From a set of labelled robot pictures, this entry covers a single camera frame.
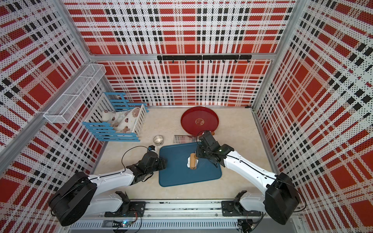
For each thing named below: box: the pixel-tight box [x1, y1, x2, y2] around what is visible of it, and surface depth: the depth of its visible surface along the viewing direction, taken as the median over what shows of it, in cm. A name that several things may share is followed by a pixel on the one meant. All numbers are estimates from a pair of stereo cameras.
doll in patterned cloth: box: [101, 107, 141, 133], surface depth 107 cm
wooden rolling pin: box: [189, 152, 199, 170], surface depth 89 cm
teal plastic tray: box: [158, 142, 222, 187], surface depth 88 cm
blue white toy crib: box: [82, 92, 150, 142], surface depth 103 cm
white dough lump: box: [186, 156, 199, 168], surface depth 90 cm
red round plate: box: [180, 105, 220, 137], surface depth 114 cm
